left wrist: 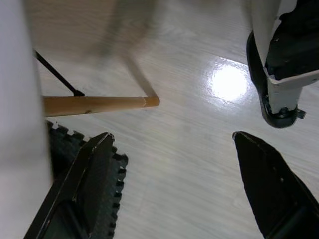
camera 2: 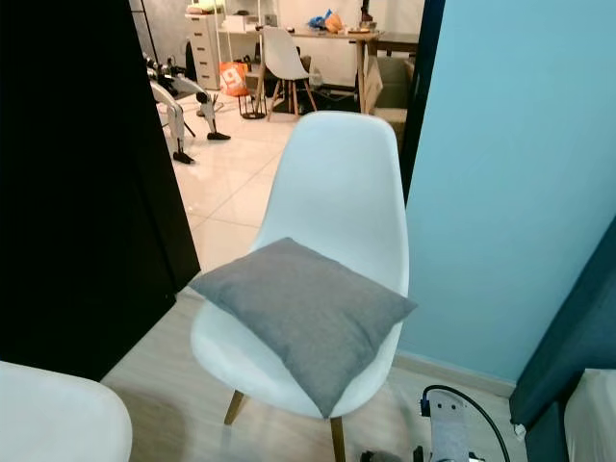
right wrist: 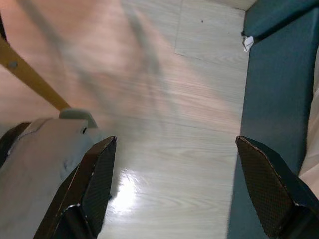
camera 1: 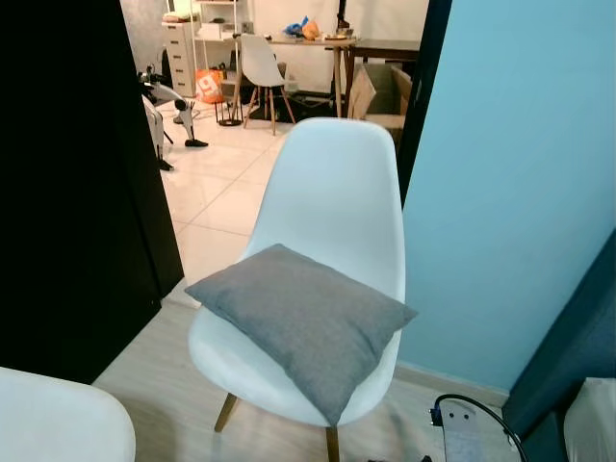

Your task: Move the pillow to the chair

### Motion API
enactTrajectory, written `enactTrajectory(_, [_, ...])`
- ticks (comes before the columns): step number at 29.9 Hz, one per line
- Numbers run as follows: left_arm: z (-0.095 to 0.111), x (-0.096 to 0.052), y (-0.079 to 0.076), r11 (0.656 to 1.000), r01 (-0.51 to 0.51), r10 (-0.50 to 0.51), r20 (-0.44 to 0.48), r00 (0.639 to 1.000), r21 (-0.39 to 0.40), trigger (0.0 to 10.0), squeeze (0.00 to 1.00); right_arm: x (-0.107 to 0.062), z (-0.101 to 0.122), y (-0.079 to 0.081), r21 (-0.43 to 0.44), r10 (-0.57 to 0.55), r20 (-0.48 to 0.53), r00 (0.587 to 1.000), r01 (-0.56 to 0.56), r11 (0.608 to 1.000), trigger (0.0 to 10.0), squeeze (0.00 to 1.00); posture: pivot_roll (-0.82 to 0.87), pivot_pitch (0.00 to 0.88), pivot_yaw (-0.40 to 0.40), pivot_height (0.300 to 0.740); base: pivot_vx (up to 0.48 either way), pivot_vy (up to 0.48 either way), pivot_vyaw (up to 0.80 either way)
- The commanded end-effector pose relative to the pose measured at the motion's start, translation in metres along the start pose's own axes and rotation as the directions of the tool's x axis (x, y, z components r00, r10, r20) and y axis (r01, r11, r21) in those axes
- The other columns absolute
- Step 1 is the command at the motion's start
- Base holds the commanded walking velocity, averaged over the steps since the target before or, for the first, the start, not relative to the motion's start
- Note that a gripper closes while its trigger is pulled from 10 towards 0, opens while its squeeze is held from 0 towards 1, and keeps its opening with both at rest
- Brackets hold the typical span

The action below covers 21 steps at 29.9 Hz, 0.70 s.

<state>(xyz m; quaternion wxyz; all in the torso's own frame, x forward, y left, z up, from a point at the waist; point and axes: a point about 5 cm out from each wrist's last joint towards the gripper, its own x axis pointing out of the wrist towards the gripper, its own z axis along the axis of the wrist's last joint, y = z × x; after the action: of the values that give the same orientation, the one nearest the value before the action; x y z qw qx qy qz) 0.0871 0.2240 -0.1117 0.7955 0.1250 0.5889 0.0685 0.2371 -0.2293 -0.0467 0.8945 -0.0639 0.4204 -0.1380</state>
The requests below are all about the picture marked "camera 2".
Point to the grey fabric pillow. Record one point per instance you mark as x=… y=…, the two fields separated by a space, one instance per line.
x=308 y=313

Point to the small white chair wooden legs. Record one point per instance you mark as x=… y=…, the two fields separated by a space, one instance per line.
x=281 y=56

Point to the white shell chair wooden legs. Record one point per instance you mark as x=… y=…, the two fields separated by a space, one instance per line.
x=337 y=183

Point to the black door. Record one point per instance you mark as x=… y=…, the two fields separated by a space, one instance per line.
x=87 y=192

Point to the white humanoid robot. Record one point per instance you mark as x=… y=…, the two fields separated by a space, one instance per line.
x=168 y=111

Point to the white drawer cabinet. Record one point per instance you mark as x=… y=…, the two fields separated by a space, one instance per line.
x=202 y=50

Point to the orange shopping bag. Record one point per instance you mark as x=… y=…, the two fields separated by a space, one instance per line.
x=232 y=79

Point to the white shelf rack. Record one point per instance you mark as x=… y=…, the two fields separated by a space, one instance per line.
x=239 y=24

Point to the blue and orange bag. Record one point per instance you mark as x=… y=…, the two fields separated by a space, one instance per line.
x=325 y=21

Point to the brown cardboard box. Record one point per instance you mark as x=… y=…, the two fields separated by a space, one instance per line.
x=390 y=91

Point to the wooden desk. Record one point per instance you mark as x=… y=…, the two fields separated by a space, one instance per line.
x=395 y=40

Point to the white mattress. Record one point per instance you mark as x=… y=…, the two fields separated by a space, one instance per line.
x=595 y=419

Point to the black door frame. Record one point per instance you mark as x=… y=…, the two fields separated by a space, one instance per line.
x=423 y=77

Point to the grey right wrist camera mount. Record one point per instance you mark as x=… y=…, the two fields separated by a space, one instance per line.
x=454 y=428

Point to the dark blue bed frame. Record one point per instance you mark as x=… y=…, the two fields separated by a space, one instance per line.
x=573 y=337

